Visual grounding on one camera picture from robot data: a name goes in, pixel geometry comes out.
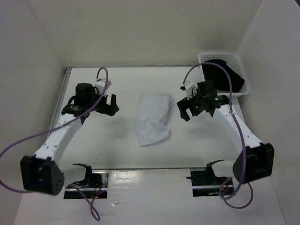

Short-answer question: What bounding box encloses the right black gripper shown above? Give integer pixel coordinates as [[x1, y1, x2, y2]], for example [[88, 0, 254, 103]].
[[177, 88, 206, 121]]

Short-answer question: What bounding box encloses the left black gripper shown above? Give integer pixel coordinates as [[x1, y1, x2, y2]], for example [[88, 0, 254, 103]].
[[87, 87, 119, 116]]

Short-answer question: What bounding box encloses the white skirt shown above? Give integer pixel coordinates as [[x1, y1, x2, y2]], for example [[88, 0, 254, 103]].
[[135, 93, 175, 147]]

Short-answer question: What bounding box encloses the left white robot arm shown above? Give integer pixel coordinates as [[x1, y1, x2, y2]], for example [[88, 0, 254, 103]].
[[20, 79, 119, 195]]

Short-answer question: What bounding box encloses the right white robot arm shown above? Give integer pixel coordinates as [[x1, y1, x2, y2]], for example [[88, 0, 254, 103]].
[[177, 81, 274, 184]]

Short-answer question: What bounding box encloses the black skirt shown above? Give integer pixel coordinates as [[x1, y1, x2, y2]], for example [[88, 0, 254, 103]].
[[202, 59, 245, 93]]

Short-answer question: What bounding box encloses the white plastic basket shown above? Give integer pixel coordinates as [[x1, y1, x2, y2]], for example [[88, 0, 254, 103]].
[[198, 52, 251, 98]]

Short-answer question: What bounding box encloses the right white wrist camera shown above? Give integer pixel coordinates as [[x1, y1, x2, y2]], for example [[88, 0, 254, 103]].
[[180, 81, 198, 99]]

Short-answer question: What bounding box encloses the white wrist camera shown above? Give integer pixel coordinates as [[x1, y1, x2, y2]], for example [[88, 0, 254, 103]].
[[180, 81, 198, 99], [95, 78, 112, 96]]

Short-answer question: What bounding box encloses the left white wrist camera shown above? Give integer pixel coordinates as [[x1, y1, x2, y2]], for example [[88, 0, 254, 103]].
[[95, 78, 112, 96]]

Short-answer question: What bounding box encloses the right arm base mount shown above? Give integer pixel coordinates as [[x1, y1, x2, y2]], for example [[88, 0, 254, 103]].
[[186, 160, 234, 197]]

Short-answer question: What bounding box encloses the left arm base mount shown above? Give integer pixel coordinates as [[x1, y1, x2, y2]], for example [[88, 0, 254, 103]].
[[64, 163, 109, 199]]

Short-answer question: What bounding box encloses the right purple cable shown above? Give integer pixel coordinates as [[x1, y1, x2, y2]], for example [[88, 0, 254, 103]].
[[182, 62, 255, 209]]

